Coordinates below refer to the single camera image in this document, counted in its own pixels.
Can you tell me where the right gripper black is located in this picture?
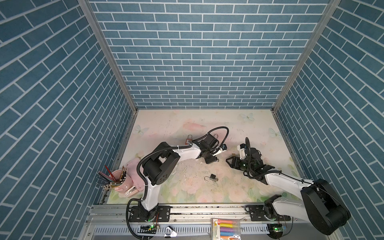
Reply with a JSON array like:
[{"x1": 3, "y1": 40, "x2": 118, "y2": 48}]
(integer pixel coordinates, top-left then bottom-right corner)
[{"x1": 225, "y1": 155, "x2": 255, "y2": 174}]

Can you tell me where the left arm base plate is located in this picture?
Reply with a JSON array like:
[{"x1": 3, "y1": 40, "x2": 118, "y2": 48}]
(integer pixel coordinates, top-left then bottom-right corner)
[{"x1": 127, "y1": 205, "x2": 171, "y2": 223}]

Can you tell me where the marker pack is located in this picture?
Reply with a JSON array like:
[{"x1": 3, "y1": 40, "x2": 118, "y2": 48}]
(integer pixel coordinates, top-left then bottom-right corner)
[{"x1": 211, "y1": 218, "x2": 242, "y2": 240}]

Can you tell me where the metal binder clip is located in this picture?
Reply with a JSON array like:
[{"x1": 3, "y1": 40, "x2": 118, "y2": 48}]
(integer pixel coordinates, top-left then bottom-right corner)
[{"x1": 165, "y1": 226, "x2": 178, "y2": 238}]

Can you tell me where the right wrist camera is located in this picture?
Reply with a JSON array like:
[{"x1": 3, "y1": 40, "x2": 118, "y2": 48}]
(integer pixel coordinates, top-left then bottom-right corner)
[{"x1": 237, "y1": 144, "x2": 247, "y2": 160}]

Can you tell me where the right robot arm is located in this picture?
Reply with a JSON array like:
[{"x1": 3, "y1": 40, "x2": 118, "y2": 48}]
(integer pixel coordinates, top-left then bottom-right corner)
[{"x1": 226, "y1": 144, "x2": 351, "y2": 236}]

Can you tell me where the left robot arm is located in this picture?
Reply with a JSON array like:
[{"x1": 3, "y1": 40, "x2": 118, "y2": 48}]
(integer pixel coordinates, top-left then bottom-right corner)
[{"x1": 135, "y1": 134, "x2": 223, "y2": 213}]

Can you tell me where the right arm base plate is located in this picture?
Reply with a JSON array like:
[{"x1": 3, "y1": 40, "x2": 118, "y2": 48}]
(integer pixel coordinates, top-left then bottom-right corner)
[{"x1": 244, "y1": 204, "x2": 291, "y2": 222}]

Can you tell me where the red padlock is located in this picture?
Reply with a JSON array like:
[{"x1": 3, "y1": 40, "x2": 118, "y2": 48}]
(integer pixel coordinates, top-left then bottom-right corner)
[{"x1": 185, "y1": 135, "x2": 193, "y2": 145}]

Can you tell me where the black padlock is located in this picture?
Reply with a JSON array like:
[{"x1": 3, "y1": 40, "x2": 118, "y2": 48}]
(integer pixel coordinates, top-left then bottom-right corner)
[{"x1": 204, "y1": 174, "x2": 219, "y2": 183}]

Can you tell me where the aluminium front rail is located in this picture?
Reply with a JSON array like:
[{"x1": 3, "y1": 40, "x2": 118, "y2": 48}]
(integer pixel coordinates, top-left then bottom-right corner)
[{"x1": 86, "y1": 202, "x2": 298, "y2": 225}]

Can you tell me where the pink pencil case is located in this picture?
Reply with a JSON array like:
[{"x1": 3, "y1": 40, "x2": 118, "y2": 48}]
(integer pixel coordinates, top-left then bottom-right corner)
[{"x1": 112, "y1": 158, "x2": 145, "y2": 198}]

